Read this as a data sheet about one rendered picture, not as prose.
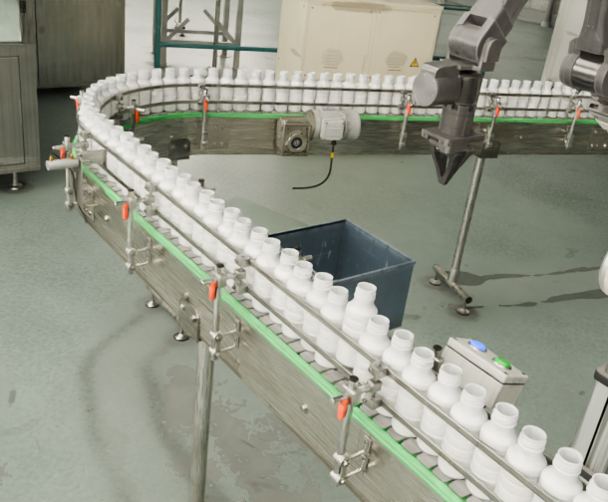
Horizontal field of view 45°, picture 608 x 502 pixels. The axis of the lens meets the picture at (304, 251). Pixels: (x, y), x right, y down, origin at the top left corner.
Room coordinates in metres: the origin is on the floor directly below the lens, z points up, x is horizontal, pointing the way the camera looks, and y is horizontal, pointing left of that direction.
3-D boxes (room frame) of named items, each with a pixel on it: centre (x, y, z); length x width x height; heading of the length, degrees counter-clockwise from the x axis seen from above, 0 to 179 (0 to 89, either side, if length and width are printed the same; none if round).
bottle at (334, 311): (1.23, -0.08, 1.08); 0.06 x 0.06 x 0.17
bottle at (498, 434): (0.92, -0.34, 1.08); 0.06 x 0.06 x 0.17
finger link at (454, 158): (1.28, -0.25, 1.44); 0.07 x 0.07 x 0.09; 40
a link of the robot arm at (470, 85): (1.27, -0.23, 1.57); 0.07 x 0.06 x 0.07; 130
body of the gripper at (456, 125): (1.27, -0.24, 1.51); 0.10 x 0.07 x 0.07; 130
